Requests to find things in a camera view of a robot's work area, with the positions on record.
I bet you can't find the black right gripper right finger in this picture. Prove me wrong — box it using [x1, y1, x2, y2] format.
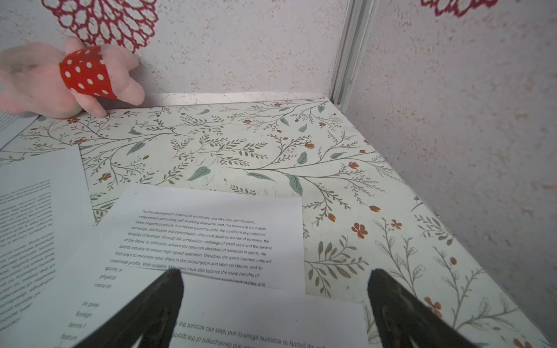
[367, 268, 475, 348]

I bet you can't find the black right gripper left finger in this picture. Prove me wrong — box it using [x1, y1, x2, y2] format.
[76, 268, 184, 347]

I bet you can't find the white printed paper sheet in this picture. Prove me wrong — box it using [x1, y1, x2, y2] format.
[97, 184, 305, 294]
[0, 113, 39, 149]
[0, 225, 371, 348]
[1, 146, 95, 346]

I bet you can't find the pink plush pig toy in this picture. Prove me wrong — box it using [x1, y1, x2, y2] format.
[1, 37, 145, 119]

